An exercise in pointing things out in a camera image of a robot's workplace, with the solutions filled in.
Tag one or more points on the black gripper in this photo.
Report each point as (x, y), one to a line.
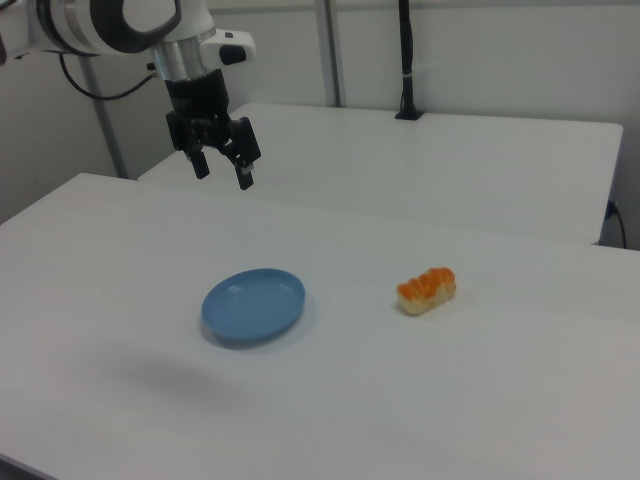
(197, 97)

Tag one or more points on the orange glazed bread loaf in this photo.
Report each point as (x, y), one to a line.
(425, 294)

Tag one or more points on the blue round plate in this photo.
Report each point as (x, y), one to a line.
(252, 307)

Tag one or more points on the vertical aluminium frame post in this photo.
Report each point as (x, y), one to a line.
(330, 50)

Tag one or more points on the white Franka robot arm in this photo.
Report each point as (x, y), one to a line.
(90, 25)

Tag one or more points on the slanted aluminium frame post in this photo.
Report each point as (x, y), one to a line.
(105, 120)

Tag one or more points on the black pole with clamp base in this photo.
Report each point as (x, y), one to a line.
(407, 60)

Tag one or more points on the white adjoining table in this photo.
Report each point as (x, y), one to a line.
(425, 160)

